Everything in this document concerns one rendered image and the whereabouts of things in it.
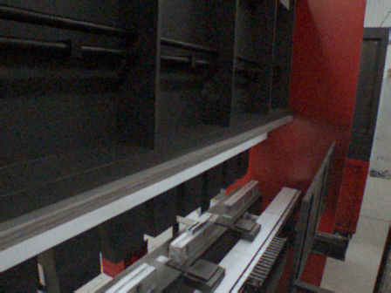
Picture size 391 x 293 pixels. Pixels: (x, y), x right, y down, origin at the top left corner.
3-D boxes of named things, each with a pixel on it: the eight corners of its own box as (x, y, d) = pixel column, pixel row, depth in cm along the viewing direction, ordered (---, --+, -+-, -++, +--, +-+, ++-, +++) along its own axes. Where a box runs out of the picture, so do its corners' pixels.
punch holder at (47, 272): (84, 262, 86) (78, 214, 82) (102, 273, 82) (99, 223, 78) (41, 288, 73) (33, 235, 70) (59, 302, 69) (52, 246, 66)
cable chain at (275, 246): (273, 241, 126) (275, 233, 125) (286, 244, 123) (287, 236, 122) (243, 289, 94) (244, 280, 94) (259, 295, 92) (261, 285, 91)
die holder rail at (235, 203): (250, 191, 217) (251, 180, 215) (257, 193, 215) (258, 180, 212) (221, 217, 175) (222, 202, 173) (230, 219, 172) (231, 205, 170)
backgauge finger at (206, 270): (167, 254, 116) (167, 243, 115) (225, 276, 103) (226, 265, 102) (148, 269, 106) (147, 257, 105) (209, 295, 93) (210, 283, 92)
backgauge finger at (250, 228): (212, 217, 150) (213, 208, 149) (260, 230, 138) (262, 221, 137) (201, 227, 140) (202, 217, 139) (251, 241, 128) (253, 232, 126)
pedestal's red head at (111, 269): (126, 256, 166) (126, 229, 162) (148, 266, 158) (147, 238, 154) (102, 273, 148) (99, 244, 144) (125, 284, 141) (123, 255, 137)
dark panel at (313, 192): (322, 204, 191) (332, 140, 181) (325, 204, 190) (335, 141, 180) (280, 314, 96) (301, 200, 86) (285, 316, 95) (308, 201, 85)
